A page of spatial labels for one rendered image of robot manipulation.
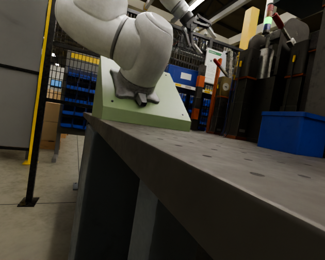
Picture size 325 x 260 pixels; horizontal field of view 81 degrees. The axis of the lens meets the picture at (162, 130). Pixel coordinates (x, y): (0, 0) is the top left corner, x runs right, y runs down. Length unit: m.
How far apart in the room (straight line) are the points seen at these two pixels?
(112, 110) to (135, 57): 0.19
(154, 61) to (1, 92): 2.24
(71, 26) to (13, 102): 2.05
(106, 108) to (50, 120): 2.88
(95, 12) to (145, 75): 0.24
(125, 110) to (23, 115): 2.09
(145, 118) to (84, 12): 0.38
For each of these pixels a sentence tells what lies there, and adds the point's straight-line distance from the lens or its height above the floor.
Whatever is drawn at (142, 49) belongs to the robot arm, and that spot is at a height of 0.94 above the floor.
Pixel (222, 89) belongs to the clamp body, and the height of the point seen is 0.97.
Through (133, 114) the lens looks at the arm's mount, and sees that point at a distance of 0.69.
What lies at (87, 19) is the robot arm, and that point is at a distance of 0.71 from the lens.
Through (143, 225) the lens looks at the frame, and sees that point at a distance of 0.31.
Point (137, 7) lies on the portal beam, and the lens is 5.37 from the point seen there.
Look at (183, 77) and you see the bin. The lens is 1.53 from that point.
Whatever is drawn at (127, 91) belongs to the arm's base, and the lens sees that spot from 0.73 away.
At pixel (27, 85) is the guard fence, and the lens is 2.68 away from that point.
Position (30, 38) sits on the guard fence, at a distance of 2.77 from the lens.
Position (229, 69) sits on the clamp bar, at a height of 1.10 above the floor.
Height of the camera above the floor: 0.72
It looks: 2 degrees down
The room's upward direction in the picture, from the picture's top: 9 degrees clockwise
